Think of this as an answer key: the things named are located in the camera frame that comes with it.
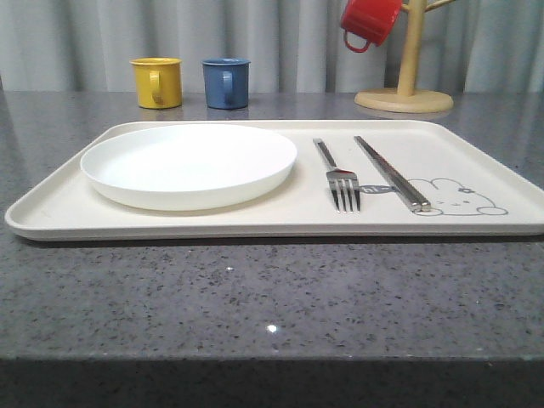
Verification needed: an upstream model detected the silver metal fork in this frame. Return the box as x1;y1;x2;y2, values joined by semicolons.
313;139;361;213

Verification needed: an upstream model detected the white round plate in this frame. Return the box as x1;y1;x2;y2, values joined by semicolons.
80;123;298;211

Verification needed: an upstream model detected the blue enamel mug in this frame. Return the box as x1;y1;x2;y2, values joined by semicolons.
201;58;250;110

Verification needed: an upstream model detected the yellow enamel mug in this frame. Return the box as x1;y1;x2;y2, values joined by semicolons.
130;57;183;109

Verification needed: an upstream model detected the wooden mug tree stand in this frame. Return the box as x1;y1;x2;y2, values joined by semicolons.
354;0;454;114

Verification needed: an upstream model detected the cream rabbit serving tray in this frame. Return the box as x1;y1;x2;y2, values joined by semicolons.
5;120;543;241

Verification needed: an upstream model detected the red enamel mug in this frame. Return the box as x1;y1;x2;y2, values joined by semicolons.
340;0;403;53

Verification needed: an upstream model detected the grey pleated curtain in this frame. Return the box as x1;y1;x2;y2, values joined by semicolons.
1;1;543;93

